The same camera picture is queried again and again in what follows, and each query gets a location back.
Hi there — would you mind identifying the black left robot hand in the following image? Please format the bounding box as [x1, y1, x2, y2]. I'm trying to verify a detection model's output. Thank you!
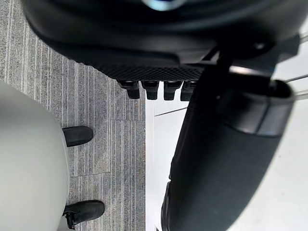
[24, 0, 308, 231]

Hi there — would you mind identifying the dark left robot foot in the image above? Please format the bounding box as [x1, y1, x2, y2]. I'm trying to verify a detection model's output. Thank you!
[62, 126, 94, 148]

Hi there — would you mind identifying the dark robot foot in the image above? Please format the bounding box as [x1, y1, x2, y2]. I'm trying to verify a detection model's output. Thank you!
[63, 200, 106, 230]
[62, 126, 94, 148]

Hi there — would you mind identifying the dark right robot foot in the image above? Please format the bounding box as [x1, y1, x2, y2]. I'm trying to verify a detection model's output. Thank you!
[63, 200, 106, 230]

